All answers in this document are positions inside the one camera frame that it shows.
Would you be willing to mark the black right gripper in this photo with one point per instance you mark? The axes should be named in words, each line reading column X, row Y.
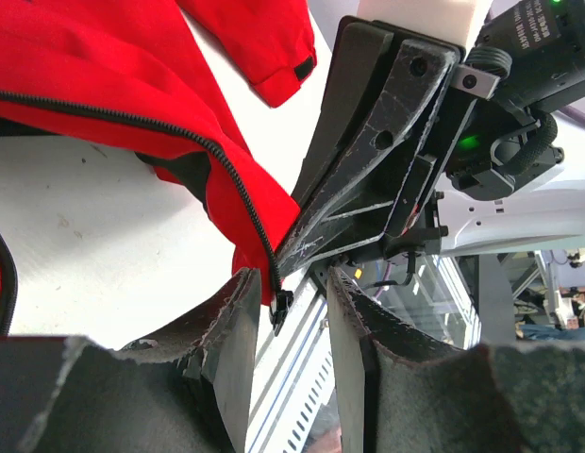
column 407, row 149

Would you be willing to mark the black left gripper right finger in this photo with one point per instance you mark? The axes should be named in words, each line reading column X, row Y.
column 401, row 390

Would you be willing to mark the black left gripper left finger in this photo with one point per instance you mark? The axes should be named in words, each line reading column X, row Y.
column 185, row 387

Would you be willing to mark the red zip jacket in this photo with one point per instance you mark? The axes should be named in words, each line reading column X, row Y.
column 130, row 74

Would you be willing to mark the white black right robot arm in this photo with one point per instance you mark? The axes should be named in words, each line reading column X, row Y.
column 535, row 54

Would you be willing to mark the aluminium mounting rail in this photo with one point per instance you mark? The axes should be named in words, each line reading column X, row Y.
column 294, row 373

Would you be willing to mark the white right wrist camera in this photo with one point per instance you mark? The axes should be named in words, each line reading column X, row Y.
column 454, row 21

